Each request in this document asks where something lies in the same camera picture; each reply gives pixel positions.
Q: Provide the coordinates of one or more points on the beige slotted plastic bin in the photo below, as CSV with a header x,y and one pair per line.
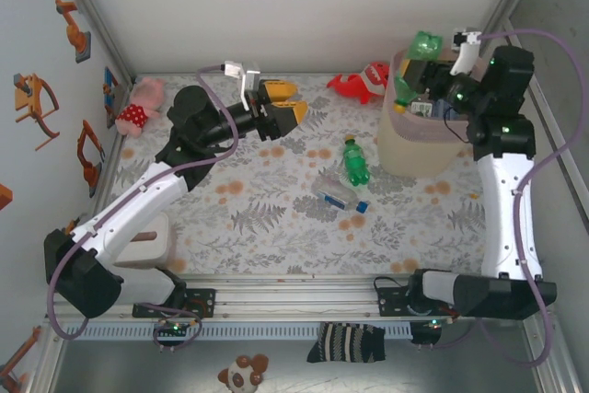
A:
x,y
414,158

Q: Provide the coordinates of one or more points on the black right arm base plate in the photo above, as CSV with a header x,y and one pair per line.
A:
x,y
391,301

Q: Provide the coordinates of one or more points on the blue and orange wall sticker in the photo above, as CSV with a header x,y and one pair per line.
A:
x,y
110,87

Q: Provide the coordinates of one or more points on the aluminium rail frame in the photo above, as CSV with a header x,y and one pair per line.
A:
x,y
299,303

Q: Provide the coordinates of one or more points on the green white label bottle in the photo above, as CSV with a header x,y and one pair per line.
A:
x,y
421,108

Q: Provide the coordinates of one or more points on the green plastic bottle yellow cap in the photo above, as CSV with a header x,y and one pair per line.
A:
x,y
355,163
428,45

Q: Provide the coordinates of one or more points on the orange block wall sticker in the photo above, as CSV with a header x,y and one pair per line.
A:
x,y
4,196

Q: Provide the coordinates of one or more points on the brown and white plush toy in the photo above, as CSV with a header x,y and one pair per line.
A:
x,y
241,374

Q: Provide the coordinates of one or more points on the clear water bottle blue cap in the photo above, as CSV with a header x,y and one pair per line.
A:
x,y
340,199

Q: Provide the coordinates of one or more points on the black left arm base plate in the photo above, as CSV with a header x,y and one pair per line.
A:
x,y
204,303

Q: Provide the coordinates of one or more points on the black and white striped sock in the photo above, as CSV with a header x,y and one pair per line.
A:
x,y
345,342

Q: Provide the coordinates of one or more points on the small circuit board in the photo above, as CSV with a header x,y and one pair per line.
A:
x,y
175,329

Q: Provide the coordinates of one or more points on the pink pig plush toy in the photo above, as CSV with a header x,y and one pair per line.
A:
x,y
138,112

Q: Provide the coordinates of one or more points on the red fish plush toy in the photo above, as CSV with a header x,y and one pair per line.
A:
x,y
354,84

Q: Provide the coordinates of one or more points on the black controller box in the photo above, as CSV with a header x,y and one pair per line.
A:
x,y
423,335

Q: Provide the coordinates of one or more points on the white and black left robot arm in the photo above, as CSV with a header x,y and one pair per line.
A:
x,y
129,209

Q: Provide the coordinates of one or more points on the white tissue box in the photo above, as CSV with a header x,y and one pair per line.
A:
x,y
154,227

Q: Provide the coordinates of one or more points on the orange chair shaped wall sticker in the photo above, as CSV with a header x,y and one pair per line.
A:
x,y
34,107

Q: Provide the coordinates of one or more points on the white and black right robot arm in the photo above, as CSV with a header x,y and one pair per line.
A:
x,y
506,218

